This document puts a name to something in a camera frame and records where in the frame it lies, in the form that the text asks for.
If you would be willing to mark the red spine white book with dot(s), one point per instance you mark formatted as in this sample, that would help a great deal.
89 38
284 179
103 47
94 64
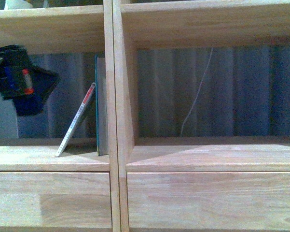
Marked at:
77 119

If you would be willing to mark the teal hardcover book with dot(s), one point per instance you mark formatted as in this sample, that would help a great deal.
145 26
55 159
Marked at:
101 105

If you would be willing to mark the right wooden shelf unit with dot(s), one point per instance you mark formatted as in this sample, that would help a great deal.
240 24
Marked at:
182 24

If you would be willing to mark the white object atop shelf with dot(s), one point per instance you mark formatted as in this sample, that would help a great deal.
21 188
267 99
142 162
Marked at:
17 4

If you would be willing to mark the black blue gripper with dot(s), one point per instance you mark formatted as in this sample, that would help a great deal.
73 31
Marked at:
26 84

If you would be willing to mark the wooden drawer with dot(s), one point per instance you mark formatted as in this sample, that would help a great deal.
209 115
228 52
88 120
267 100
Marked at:
55 199
210 201

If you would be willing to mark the right wooden drawer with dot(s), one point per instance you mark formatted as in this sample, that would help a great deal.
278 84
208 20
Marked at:
210 201

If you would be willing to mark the grey curtain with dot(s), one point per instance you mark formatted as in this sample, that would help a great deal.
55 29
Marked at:
242 91

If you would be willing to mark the lower left wooden drawer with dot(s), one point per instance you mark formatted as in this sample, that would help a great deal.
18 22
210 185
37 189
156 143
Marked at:
55 199

